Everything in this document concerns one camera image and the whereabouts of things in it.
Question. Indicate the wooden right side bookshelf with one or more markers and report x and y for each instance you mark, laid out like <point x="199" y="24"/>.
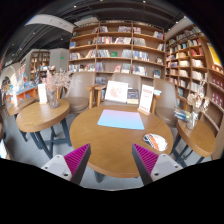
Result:
<point x="190" y="59"/>

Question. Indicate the glass vase white flowers right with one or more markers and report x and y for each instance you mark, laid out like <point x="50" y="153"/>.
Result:
<point x="199" y="103"/>

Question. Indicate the beige upholstered chair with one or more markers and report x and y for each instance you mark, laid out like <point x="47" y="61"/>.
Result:
<point x="133" y="81"/>
<point x="80" y="93"/>
<point x="165" y="106"/>

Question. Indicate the white sign with red text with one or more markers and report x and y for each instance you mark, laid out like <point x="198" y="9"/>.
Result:
<point x="146" y="99"/>

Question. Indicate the white card stand left table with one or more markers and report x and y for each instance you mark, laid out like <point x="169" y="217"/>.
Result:
<point x="42" y="94"/>

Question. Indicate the round wooden left table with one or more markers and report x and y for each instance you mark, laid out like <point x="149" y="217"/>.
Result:
<point x="37" y="117"/>

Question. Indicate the beige upholstered right chair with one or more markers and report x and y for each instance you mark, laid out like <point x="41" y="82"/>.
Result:
<point x="165" y="106"/>

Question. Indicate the distant wooden bookshelf left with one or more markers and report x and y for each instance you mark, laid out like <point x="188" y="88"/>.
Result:
<point x="34" y="65"/>

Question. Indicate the large wooden back bookshelf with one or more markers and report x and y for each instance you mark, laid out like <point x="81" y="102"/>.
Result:
<point x="108" y="47"/>

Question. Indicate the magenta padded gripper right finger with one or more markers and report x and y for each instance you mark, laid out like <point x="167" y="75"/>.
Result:
<point x="152" y="166"/>

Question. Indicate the beige upholstered left chair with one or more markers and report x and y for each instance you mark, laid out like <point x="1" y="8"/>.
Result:
<point x="80" y="93"/>

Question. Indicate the stack of books right table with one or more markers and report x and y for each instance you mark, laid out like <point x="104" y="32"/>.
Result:
<point x="181" y="114"/>

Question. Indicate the dark book on chair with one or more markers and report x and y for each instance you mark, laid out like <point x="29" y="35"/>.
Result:
<point x="133" y="96"/>

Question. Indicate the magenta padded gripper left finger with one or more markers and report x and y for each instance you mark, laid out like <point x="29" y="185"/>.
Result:
<point x="70" y="167"/>

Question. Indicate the beige upholstered middle chair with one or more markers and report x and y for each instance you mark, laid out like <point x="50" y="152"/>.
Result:
<point x="133" y="81"/>

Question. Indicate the glass vase with dried flowers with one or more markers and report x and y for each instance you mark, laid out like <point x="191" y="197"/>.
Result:
<point x="53" y="83"/>

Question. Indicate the round wooden right table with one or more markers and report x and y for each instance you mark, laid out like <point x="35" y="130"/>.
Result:
<point x="200" y="140"/>

